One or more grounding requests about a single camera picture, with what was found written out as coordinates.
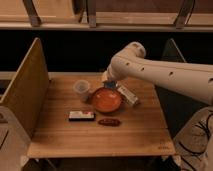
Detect blue white sponge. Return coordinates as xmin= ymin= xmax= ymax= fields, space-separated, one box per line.
xmin=104 ymin=81 xmax=116 ymax=89

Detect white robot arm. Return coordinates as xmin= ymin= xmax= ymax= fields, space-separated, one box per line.
xmin=102 ymin=42 xmax=213 ymax=106

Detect white ceramic cup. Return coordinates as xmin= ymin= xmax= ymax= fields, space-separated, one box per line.
xmin=73 ymin=80 xmax=90 ymax=102

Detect orange bowl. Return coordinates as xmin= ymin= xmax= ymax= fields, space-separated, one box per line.
xmin=91 ymin=87 xmax=122 ymax=113

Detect red sausage toy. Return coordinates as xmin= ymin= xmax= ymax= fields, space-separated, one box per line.
xmin=98 ymin=118 xmax=121 ymax=126

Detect black and white box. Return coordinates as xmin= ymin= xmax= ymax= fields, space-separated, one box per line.
xmin=69 ymin=111 xmax=95 ymax=121

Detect right dark side panel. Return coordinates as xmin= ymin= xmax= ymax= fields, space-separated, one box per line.
xmin=155 ymin=38 xmax=206 ymax=138

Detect left wooden side panel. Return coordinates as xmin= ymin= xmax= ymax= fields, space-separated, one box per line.
xmin=0 ymin=38 xmax=49 ymax=141

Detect black cables on floor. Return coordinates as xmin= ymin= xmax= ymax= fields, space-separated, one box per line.
xmin=176 ymin=109 xmax=213 ymax=171

